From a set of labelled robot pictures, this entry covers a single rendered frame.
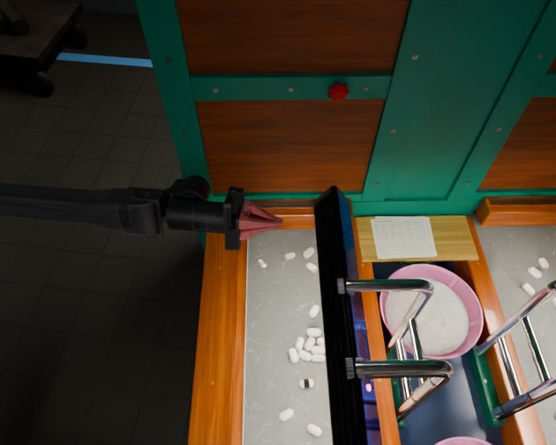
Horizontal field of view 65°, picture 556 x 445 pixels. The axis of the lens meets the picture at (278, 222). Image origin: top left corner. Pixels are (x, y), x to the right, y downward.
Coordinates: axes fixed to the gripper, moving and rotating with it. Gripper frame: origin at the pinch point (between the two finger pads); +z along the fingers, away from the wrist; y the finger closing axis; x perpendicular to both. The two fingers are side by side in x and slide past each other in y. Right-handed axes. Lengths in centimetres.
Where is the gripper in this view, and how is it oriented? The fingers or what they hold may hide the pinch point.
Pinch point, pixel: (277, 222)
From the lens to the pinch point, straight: 78.5
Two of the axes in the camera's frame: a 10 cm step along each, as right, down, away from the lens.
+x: -0.9, 5.9, -8.0
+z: 10.0, 0.8, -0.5
